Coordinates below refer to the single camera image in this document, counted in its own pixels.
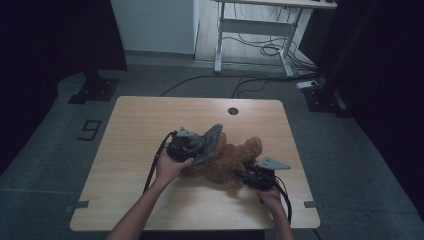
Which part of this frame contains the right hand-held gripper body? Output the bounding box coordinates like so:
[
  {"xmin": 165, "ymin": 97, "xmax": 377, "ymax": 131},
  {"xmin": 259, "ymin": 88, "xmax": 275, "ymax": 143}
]
[{"xmin": 244, "ymin": 156, "xmax": 292, "ymax": 192}]

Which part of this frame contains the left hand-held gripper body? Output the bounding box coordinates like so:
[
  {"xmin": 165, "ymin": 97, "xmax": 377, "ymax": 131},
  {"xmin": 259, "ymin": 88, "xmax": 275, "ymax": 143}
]
[{"xmin": 166, "ymin": 126, "xmax": 205, "ymax": 163}]

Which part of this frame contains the brown teddy bear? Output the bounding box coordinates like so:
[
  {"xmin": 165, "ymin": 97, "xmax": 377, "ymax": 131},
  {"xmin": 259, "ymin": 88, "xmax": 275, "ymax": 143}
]
[{"xmin": 180, "ymin": 131, "xmax": 264, "ymax": 191}]

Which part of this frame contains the person's right hand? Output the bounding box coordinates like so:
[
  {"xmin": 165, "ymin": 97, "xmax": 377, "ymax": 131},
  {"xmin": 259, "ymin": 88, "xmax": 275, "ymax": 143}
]
[{"xmin": 259, "ymin": 189, "xmax": 284, "ymax": 214}]

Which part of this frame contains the person's left hand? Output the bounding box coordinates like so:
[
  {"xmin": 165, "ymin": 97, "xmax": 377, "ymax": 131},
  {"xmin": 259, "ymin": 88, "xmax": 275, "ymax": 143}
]
[{"xmin": 155, "ymin": 155, "xmax": 194, "ymax": 184}]

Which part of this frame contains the grey tape strip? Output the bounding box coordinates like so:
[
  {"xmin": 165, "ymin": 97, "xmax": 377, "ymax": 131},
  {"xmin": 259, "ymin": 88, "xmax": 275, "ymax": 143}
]
[
  {"xmin": 65, "ymin": 200, "xmax": 90, "ymax": 214},
  {"xmin": 303, "ymin": 200, "xmax": 325, "ymax": 210}
]

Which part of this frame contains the black stand base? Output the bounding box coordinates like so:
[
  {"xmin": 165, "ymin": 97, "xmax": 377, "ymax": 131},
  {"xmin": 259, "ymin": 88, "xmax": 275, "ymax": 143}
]
[
  {"xmin": 68, "ymin": 69, "xmax": 121, "ymax": 105},
  {"xmin": 302, "ymin": 84, "xmax": 353, "ymax": 118}
]

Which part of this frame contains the white power strip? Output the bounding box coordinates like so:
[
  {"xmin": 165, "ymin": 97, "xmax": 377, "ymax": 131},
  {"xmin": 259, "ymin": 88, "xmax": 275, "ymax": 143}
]
[{"xmin": 296, "ymin": 80, "xmax": 320, "ymax": 91}]

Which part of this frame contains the white metal desk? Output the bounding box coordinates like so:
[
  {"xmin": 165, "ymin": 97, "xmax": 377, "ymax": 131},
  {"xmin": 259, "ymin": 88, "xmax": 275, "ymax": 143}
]
[{"xmin": 213, "ymin": 0, "xmax": 338, "ymax": 78}]

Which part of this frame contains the dark curtain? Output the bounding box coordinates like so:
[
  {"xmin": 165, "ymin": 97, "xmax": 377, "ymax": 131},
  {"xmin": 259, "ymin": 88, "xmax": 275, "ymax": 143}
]
[
  {"xmin": 0, "ymin": 0, "xmax": 128, "ymax": 174},
  {"xmin": 316, "ymin": 0, "xmax": 424, "ymax": 221}
]

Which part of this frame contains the right hand-held gripper black cable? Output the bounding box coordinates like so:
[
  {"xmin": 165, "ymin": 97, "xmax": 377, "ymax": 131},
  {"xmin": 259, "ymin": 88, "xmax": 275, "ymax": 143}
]
[{"xmin": 273, "ymin": 175, "xmax": 293, "ymax": 225}]

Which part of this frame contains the hand-held gripper black cable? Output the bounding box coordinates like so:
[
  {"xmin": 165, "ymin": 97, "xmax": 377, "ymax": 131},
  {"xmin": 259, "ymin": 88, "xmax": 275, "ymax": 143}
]
[
  {"xmin": 143, "ymin": 130, "xmax": 178, "ymax": 194},
  {"xmin": 273, "ymin": 175, "xmax": 293, "ymax": 225}
]

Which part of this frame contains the left hand-held gripper black cable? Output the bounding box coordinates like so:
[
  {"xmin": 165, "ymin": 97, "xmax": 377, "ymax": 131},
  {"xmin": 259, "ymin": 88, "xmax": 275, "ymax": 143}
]
[{"xmin": 143, "ymin": 130, "xmax": 178, "ymax": 194}]

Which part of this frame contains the long black floor cable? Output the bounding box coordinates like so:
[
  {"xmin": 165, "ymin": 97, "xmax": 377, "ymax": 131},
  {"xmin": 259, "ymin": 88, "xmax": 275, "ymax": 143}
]
[{"xmin": 159, "ymin": 73, "xmax": 319, "ymax": 98}]

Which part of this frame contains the black cable tangle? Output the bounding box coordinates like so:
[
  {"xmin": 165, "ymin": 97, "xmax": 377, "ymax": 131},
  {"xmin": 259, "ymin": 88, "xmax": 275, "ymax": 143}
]
[{"xmin": 222, "ymin": 31, "xmax": 318, "ymax": 74}]

